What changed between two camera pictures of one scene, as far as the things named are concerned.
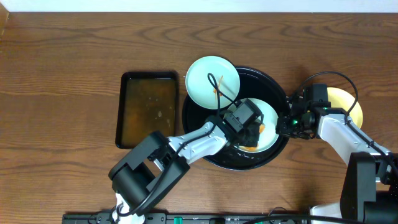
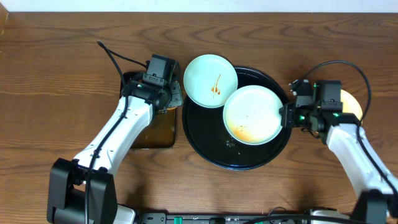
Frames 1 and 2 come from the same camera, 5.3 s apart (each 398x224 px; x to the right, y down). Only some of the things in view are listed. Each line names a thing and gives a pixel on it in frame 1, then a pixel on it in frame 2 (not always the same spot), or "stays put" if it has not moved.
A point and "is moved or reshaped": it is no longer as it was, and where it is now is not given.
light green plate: [202, 91] stays put
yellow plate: [340, 98] stays put
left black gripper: [252, 134] -> [175, 94]
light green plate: [267, 136] is moved or reshaped
